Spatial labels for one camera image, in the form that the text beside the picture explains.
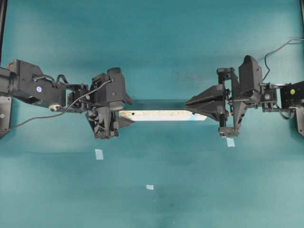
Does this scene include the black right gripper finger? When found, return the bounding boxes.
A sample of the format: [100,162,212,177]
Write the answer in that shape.
[185,85,225,106]
[185,101,226,122]

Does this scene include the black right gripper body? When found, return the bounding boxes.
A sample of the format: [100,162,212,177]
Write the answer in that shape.
[217,68,277,138]

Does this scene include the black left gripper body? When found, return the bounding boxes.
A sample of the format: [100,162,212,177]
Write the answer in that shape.
[67,73,118,140]

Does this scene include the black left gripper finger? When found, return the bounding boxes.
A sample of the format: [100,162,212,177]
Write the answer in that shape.
[124,92,133,105]
[117,117,135,129]

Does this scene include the long wooden board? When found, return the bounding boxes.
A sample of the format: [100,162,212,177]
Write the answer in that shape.
[119,110,207,122]

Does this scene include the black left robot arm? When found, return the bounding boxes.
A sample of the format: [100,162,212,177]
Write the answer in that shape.
[0,59,133,140]

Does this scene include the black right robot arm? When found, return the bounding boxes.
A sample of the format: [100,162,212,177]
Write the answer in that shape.
[184,68,304,137]

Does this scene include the left tape marker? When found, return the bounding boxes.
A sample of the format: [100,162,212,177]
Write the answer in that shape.
[95,149,104,160]

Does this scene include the tape marker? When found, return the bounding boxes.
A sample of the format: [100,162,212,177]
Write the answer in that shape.
[226,137,235,147]
[95,149,104,160]
[146,184,154,190]

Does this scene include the right tape marker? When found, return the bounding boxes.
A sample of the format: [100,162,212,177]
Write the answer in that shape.
[226,137,235,147]

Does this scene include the middle tape marker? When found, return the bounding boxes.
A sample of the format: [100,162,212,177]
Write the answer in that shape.
[146,184,154,190]

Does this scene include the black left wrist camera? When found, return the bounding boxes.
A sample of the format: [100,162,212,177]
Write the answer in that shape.
[106,67,127,111]

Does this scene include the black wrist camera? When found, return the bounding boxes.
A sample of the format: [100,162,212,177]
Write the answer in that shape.
[106,67,127,111]
[238,55,263,94]

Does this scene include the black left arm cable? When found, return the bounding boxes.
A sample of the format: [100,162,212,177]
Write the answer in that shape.
[9,79,113,130]

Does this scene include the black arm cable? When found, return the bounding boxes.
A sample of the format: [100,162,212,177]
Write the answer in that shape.
[261,38,304,83]
[9,79,113,130]

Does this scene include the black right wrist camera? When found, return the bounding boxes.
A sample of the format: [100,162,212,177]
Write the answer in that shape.
[238,55,263,94]

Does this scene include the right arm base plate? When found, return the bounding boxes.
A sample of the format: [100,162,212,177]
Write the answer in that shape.
[296,107,304,137]

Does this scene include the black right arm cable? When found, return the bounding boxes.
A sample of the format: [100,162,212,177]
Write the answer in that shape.
[261,38,304,83]

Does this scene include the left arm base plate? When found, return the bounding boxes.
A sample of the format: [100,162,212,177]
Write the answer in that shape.
[0,96,12,139]

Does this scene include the black frame post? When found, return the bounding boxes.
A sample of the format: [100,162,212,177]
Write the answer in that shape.
[0,0,8,61]

